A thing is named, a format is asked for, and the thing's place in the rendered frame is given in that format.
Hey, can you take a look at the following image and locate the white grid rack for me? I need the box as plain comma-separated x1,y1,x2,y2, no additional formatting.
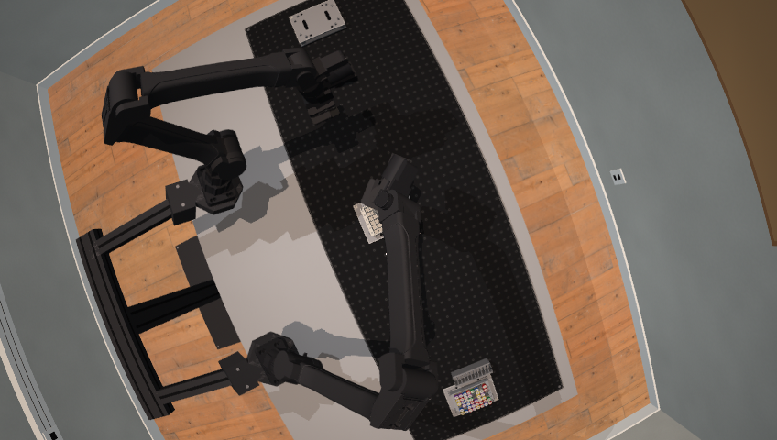
360,206,382,236

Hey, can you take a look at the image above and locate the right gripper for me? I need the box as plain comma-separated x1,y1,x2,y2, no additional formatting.
361,179,375,209

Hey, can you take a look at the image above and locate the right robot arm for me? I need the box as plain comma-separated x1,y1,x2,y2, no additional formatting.
255,153,438,431

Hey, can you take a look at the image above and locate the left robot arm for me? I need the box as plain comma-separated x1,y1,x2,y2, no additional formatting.
102,48,358,207

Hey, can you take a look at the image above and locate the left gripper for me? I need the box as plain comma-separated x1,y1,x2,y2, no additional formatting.
302,92,340,125

